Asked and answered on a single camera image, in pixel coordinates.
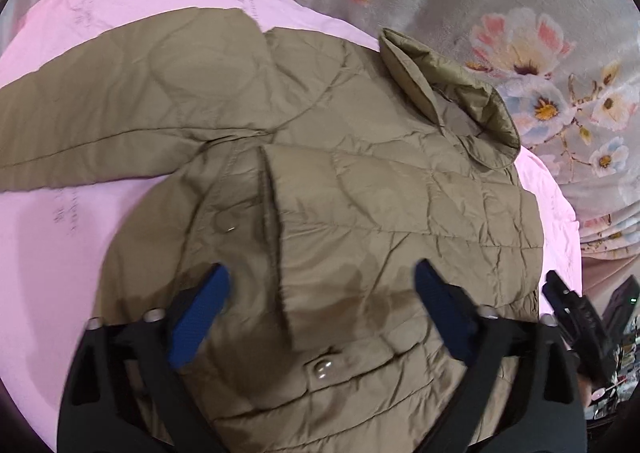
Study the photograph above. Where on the pink quilt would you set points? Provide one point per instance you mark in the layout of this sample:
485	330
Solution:
54	239

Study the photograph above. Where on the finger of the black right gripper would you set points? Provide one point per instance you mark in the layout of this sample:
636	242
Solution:
582	328

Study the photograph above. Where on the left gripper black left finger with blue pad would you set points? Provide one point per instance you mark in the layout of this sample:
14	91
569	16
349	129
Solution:
123	392

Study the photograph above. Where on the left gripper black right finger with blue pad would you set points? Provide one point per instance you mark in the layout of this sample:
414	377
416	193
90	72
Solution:
543	412

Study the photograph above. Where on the tan quilted jacket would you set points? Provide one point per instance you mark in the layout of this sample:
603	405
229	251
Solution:
318	173

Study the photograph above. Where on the grey floral bedsheet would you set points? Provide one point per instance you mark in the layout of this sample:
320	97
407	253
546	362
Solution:
568	71

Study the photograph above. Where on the person's right hand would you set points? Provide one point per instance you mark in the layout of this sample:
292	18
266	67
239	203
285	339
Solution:
585	390

